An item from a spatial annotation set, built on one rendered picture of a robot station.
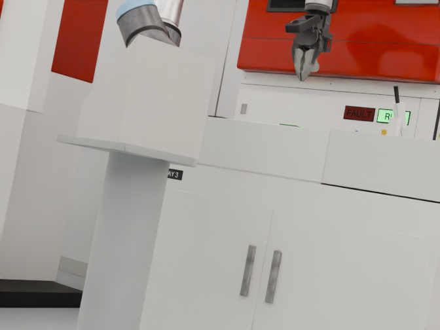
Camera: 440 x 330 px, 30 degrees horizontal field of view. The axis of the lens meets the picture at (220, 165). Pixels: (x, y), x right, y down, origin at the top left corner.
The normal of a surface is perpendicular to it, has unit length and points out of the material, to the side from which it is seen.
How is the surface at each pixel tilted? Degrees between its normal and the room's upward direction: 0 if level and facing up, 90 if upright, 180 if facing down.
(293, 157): 90
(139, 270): 90
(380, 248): 90
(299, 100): 90
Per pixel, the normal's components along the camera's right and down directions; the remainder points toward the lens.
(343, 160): -0.60, -0.14
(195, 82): 0.66, 0.10
